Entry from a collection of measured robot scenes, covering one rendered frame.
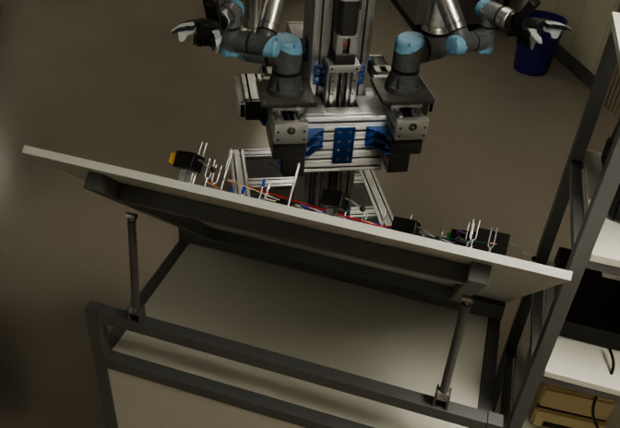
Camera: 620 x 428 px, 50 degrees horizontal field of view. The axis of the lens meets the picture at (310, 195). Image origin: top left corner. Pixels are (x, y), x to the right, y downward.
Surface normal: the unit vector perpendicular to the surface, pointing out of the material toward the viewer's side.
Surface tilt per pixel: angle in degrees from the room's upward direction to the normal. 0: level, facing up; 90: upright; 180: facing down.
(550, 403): 90
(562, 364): 0
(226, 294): 0
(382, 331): 0
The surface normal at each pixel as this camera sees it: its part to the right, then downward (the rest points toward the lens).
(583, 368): 0.06, -0.81
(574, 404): -0.23, 0.55
